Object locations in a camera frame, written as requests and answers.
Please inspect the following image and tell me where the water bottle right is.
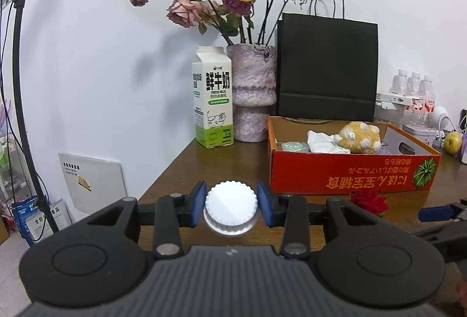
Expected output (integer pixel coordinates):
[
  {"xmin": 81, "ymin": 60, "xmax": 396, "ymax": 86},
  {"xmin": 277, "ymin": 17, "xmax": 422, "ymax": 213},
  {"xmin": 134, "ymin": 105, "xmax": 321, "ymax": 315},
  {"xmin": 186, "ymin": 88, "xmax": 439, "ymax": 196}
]
[{"xmin": 419, "ymin": 75, "xmax": 435, "ymax": 123}]

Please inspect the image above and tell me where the red artificial rose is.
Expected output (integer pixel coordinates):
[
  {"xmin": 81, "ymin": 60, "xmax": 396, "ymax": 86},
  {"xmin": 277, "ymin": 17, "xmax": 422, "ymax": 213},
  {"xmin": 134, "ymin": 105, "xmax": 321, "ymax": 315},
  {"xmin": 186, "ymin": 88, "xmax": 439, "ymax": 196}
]
[{"xmin": 351, "ymin": 189, "xmax": 389, "ymax": 217}]

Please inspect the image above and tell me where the black light stand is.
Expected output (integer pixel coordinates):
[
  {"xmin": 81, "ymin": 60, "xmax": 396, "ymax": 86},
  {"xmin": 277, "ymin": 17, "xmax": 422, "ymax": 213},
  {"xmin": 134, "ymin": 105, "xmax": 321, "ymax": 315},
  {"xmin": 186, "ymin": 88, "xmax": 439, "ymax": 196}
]
[{"xmin": 12, "ymin": 0, "xmax": 59, "ymax": 233}]

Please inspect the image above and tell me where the white ridged jar lid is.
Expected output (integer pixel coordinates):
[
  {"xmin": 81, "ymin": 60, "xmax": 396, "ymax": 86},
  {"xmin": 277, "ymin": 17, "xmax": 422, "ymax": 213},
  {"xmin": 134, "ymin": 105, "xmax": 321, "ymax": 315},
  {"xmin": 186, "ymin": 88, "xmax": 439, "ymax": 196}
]
[{"xmin": 203, "ymin": 181, "xmax": 259, "ymax": 237}]

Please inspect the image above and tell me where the green apple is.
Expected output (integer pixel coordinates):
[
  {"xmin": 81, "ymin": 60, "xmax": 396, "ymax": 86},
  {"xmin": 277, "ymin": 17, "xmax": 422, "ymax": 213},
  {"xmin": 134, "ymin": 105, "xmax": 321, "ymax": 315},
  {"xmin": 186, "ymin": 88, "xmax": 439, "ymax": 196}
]
[{"xmin": 443, "ymin": 131, "xmax": 462, "ymax": 156}]

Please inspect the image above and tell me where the silver tin box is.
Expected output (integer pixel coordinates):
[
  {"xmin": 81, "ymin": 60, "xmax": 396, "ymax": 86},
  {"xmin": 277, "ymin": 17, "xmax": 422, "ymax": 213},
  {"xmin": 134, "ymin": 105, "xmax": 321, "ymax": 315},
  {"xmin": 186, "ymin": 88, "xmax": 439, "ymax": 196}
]
[{"xmin": 402, "ymin": 124, "xmax": 437, "ymax": 146}]

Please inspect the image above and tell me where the blue white package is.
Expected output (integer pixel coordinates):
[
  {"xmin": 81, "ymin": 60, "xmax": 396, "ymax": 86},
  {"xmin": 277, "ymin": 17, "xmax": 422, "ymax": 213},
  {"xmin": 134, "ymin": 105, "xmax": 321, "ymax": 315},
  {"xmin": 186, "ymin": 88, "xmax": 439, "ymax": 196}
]
[{"xmin": 10, "ymin": 196, "xmax": 72, "ymax": 246}]

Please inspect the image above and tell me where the white tissue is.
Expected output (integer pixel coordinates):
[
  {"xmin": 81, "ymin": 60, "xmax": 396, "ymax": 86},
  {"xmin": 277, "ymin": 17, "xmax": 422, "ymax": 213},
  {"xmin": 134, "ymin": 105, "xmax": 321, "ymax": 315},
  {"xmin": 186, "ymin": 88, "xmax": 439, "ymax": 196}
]
[{"xmin": 307, "ymin": 130, "xmax": 351, "ymax": 154}]

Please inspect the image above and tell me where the alpaca plush white yellow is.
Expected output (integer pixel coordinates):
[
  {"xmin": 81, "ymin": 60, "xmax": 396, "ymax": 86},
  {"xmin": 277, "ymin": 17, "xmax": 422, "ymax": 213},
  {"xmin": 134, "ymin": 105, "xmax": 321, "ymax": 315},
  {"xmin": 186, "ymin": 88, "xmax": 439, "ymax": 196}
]
[{"xmin": 334, "ymin": 122, "xmax": 381, "ymax": 154}]

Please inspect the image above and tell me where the small purple box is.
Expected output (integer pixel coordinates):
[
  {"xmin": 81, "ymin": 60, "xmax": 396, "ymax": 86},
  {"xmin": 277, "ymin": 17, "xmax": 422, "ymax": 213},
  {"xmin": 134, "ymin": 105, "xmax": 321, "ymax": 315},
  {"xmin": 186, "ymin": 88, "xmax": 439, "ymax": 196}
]
[{"xmin": 459, "ymin": 134, "xmax": 467, "ymax": 164}]

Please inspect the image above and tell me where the water bottle left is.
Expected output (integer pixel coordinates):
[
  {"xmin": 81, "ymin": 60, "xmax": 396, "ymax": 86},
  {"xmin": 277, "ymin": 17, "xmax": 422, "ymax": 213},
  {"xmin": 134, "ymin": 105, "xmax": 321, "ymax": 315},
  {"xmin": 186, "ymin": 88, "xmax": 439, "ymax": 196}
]
[{"xmin": 389, "ymin": 69, "xmax": 408, "ymax": 96}]

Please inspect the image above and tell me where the water bottle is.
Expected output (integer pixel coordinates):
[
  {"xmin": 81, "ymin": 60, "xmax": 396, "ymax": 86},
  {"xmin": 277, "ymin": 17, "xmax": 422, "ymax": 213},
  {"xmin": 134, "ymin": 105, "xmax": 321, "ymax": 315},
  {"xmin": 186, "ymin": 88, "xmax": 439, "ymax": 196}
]
[
  {"xmin": 389, "ymin": 69, "xmax": 408, "ymax": 96},
  {"xmin": 419, "ymin": 75, "xmax": 435, "ymax": 123},
  {"xmin": 405, "ymin": 71, "xmax": 421, "ymax": 97}
]

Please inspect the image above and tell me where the milk carton white green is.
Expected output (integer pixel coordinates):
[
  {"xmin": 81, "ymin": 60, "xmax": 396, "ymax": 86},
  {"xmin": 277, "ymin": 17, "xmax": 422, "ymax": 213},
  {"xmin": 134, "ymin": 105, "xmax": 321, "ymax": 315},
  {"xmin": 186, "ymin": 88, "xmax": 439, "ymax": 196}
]
[{"xmin": 191, "ymin": 46, "xmax": 234, "ymax": 149}]

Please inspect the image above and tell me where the red cardboard box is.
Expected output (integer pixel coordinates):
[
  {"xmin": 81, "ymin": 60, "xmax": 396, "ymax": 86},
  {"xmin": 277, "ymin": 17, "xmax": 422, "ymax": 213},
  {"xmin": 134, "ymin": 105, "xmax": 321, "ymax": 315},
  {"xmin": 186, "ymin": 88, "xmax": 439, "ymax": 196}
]
[{"xmin": 268, "ymin": 116, "xmax": 441, "ymax": 195}]

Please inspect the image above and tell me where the white flat carton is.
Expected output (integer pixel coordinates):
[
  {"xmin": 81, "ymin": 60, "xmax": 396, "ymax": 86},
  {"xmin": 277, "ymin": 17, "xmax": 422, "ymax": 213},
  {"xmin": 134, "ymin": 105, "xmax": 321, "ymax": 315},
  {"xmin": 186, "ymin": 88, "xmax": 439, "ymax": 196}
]
[{"xmin": 375, "ymin": 93, "xmax": 416, "ymax": 111}]

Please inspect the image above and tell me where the black paper bag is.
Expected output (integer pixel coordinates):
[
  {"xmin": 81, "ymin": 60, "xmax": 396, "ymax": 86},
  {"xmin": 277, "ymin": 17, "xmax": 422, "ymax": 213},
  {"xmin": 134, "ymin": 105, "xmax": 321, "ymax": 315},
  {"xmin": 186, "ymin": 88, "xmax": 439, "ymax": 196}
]
[{"xmin": 276, "ymin": 0, "xmax": 378, "ymax": 122}]

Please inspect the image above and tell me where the water bottle middle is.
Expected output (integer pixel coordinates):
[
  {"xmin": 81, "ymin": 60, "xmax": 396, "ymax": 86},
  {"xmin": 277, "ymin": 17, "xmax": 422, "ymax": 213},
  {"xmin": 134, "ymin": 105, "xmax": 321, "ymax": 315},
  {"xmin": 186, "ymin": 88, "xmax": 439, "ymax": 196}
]
[{"xmin": 405, "ymin": 71, "xmax": 421, "ymax": 97}]

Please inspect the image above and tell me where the white round device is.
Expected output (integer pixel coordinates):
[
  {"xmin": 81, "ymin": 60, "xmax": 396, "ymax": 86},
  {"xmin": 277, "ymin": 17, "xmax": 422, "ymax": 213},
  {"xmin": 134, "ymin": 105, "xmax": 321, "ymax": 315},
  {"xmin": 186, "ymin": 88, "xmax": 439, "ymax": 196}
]
[{"xmin": 430, "ymin": 105, "xmax": 449, "ymax": 130}]

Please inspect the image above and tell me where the purple textured vase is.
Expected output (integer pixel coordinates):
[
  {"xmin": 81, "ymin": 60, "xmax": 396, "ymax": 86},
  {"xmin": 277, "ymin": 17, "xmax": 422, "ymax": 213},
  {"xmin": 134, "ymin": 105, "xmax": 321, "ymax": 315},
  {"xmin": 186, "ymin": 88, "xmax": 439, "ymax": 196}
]
[{"xmin": 226, "ymin": 43, "xmax": 276, "ymax": 143}]

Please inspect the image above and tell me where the iridescent plastic wrap ball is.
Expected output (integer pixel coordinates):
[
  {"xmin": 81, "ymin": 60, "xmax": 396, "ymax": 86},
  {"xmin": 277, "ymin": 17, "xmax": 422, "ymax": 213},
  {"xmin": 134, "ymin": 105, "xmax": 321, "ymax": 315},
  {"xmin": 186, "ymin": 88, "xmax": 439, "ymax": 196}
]
[{"xmin": 281, "ymin": 142, "xmax": 310, "ymax": 153}]

